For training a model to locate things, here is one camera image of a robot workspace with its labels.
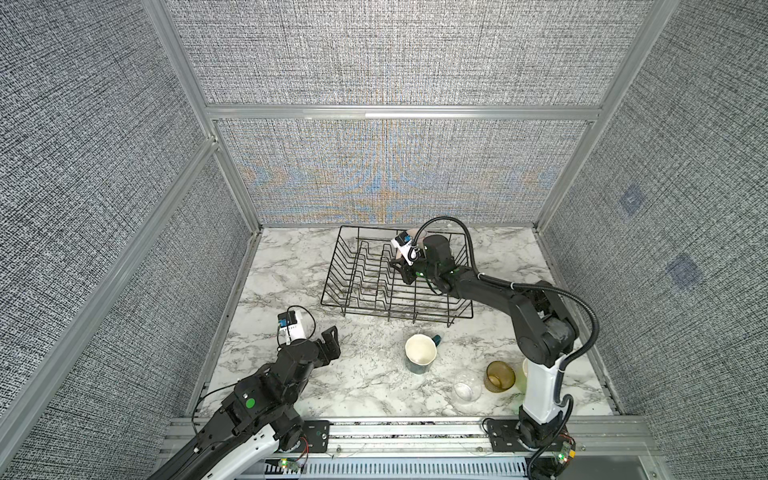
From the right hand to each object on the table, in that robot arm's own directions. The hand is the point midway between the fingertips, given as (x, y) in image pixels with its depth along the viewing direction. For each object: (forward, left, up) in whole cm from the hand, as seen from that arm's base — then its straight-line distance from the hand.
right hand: (392, 259), depth 93 cm
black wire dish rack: (-3, +10, -8) cm, 13 cm away
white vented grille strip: (-52, -1, -15) cm, 54 cm away
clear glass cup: (-34, -20, -14) cm, 42 cm away
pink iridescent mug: (-4, -2, +7) cm, 8 cm away
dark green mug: (-26, -7, -10) cm, 29 cm away
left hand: (-26, +17, +2) cm, 32 cm away
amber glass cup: (-32, -29, -13) cm, 45 cm away
